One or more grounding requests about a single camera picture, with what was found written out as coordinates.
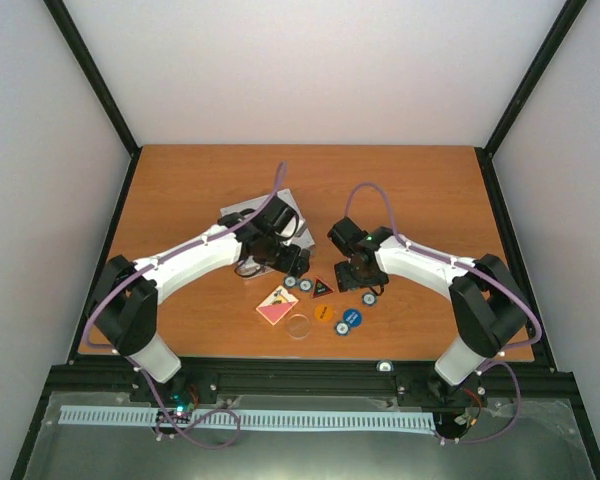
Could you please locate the aluminium poker case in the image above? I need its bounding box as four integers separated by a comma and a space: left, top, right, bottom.
218, 189, 315, 279

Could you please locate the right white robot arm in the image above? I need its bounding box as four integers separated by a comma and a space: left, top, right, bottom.
327, 216, 539, 404

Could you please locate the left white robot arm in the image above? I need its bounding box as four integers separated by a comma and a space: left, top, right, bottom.
83, 194, 310, 403

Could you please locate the triangular all in button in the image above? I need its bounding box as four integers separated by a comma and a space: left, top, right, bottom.
312, 277, 334, 298

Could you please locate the pink yellow card deck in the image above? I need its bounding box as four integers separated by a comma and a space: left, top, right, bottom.
255, 286, 299, 325

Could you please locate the blue small blind button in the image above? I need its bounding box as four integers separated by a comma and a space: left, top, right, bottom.
342, 308, 363, 328

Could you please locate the orange big blind button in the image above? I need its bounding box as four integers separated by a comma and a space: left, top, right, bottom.
313, 304, 334, 323

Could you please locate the clear round dealer button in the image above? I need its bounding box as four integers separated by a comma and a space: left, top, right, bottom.
284, 314, 311, 340

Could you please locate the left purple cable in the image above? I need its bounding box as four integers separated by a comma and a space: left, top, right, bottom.
79, 160, 288, 450

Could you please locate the purple cable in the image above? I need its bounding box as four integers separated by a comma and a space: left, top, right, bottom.
344, 181, 544, 445
79, 160, 288, 450

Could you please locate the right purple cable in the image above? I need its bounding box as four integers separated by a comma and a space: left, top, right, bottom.
344, 181, 544, 445

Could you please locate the black aluminium frame rail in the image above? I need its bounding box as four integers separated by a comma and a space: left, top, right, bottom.
44, 352, 581, 412

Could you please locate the light blue cable duct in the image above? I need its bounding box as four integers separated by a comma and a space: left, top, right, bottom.
58, 405, 436, 435

